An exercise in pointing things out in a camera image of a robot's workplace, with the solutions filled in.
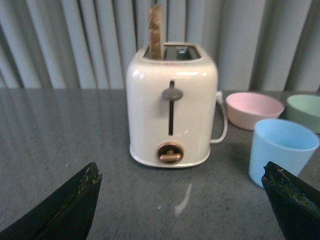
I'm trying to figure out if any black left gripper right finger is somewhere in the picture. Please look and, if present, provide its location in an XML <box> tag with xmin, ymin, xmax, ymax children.
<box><xmin>261</xmin><ymin>161</ymin><xmax>320</xmax><ymax>240</ymax></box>

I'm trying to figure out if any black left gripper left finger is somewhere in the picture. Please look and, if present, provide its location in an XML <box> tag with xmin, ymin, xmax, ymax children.
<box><xmin>0</xmin><ymin>162</ymin><xmax>103</xmax><ymax>240</ymax></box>

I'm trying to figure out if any light blue cup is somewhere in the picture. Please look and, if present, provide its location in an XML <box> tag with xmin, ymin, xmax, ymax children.
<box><xmin>248</xmin><ymin>119</ymin><xmax>320</xmax><ymax>188</ymax></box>

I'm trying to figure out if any green bowl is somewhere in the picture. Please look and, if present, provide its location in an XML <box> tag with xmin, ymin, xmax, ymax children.
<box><xmin>285</xmin><ymin>94</ymin><xmax>320</xmax><ymax>134</ymax></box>

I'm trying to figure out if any pink bowl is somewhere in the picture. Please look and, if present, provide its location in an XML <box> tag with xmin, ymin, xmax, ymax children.
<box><xmin>225</xmin><ymin>92</ymin><xmax>285</xmax><ymax>131</ymax></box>

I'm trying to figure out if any cream white toaster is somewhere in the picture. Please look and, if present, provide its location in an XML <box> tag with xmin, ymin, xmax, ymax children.
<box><xmin>126</xmin><ymin>42</ymin><xmax>218</xmax><ymax>168</ymax></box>

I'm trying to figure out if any brown toast slice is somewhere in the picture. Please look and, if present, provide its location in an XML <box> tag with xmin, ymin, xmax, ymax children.
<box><xmin>148</xmin><ymin>4</ymin><xmax>165</xmax><ymax>60</ymax></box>

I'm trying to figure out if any white toaster power cable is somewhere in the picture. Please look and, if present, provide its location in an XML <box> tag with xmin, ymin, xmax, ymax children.
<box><xmin>209</xmin><ymin>90</ymin><xmax>229</xmax><ymax>145</ymax></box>

